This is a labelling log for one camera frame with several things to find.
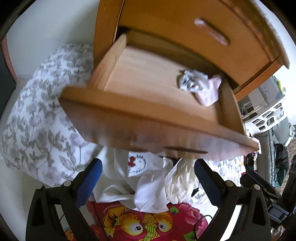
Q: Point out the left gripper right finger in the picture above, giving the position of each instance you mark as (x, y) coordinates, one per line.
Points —
(253, 222)

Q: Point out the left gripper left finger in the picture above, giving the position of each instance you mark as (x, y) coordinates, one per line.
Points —
(43, 222)

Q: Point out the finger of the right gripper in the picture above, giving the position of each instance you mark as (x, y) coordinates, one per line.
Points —
(251, 178)

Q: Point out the cream sheer garment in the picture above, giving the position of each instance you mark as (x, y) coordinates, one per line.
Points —
(181, 181)

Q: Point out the pink floral garment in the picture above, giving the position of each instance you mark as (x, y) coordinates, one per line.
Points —
(207, 92)

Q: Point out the white cloth garment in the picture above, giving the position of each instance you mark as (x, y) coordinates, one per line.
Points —
(145, 193)

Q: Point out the white hello kitty sock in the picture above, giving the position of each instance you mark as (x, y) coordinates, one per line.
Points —
(192, 81)
(135, 164)

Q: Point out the person's right hand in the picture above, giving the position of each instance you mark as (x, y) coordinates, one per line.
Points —
(277, 233)

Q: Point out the colourful clutter pile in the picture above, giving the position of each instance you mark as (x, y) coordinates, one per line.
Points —
(249, 161)

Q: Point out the dark clothes on sofa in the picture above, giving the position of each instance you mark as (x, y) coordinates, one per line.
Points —
(281, 164)

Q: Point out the grey sofa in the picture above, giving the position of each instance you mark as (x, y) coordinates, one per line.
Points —
(278, 134)

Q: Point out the red parrot print blanket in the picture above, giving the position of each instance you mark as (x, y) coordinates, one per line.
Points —
(114, 221)

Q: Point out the white lattice shelf rack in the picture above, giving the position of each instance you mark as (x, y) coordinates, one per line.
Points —
(262, 109)

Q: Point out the floral grey white quilt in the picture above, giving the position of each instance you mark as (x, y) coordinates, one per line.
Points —
(38, 137)

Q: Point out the dark panel board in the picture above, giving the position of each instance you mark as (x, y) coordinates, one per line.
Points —
(7, 77)

